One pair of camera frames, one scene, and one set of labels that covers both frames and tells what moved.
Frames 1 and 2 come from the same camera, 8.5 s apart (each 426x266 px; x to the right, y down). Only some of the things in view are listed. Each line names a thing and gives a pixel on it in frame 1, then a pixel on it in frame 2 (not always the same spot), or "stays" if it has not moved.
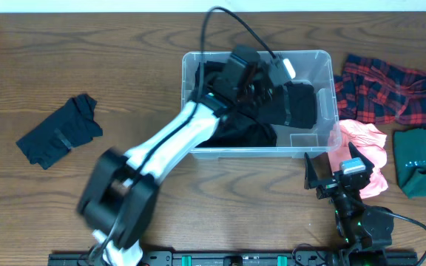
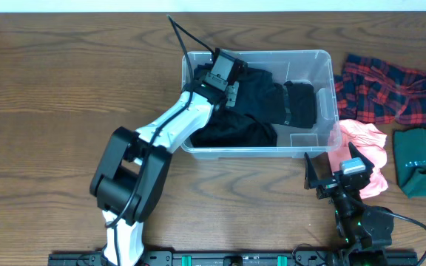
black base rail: x=290 y=258 stays
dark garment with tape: x=73 y=125 -> x=258 y=95
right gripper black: x=329 y=188 stays
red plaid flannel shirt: x=373 y=91 stays
